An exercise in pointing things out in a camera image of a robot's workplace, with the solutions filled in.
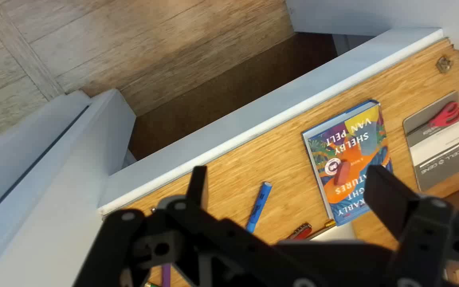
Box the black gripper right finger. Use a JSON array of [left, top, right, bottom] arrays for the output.
[[365, 166, 459, 287]]

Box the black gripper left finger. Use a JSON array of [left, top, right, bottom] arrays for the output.
[[72, 164, 274, 287]]

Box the blue marker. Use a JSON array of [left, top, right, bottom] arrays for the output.
[[245, 182, 272, 233]]

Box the purple pen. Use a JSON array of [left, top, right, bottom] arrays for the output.
[[161, 264, 172, 287]]

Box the grey notebook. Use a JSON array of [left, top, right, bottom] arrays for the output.
[[403, 92, 459, 191]]

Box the red pen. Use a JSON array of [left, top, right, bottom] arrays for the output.
[[288, 223, 312, 239]]

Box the colourful paperback book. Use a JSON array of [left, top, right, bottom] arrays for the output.
[[301, 100, 392, 225]]

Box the brass screw fitting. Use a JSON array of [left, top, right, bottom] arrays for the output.
[[435, 56, 452, 73]]

